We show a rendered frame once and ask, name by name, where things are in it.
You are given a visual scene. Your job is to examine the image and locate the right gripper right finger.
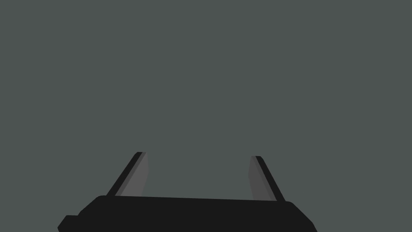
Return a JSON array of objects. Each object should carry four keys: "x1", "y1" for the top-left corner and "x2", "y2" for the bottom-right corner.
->
[{"x1": 247, "y1": 155, "x2": 286, "y2": 202}]

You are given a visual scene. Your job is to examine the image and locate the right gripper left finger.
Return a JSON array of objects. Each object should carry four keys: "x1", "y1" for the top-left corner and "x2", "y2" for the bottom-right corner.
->
[{"x1": 106, "y1": 151, "x2": 148, "y2": 197}]

